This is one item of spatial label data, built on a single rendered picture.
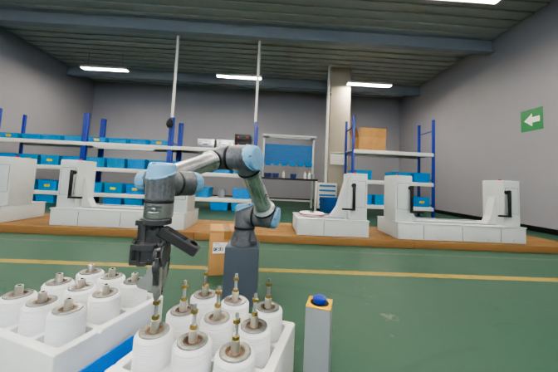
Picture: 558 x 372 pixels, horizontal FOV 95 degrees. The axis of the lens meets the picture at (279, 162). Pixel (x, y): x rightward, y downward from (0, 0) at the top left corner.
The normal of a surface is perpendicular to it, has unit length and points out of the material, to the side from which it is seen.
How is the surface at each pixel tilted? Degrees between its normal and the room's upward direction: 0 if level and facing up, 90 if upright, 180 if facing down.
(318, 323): 90
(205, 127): 90
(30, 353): 90
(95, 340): 90
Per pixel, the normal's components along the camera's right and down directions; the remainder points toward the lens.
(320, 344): -0.29, -0.08
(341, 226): 0.04, -0.07
